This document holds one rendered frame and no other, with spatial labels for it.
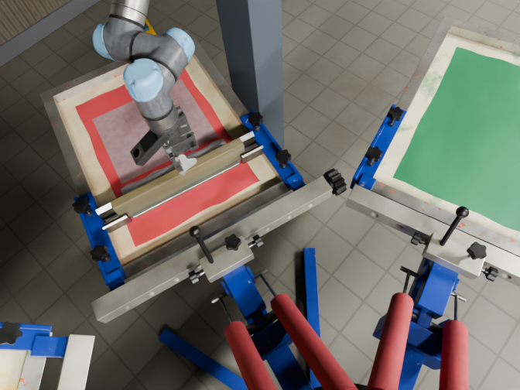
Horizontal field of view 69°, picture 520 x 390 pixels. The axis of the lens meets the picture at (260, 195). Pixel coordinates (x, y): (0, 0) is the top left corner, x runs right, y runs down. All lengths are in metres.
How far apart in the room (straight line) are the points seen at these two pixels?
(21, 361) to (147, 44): 0.72
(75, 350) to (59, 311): 1.41
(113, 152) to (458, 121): 1.12
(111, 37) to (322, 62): 2.06
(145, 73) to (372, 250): 1.61
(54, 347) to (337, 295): 1.41
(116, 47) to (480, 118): 1.09
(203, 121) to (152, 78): 0.54
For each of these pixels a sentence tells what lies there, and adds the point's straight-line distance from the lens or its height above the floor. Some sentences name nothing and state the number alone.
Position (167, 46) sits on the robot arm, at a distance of 0.88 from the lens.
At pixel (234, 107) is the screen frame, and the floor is 0.99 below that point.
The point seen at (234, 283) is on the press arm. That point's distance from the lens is 0.97.
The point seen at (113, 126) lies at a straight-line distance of 1.41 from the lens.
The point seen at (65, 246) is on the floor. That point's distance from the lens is 2.43.
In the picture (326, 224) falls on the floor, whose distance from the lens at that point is 2.15.
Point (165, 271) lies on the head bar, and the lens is 1.01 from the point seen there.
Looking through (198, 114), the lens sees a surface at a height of 0.96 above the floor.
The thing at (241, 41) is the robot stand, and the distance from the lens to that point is 1.65.
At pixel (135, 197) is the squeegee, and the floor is 1.06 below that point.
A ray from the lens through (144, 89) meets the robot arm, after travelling 0.81.
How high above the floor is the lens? 1.97
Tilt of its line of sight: 63 degrees down
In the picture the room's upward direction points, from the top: 8 degrees counter-clockwise
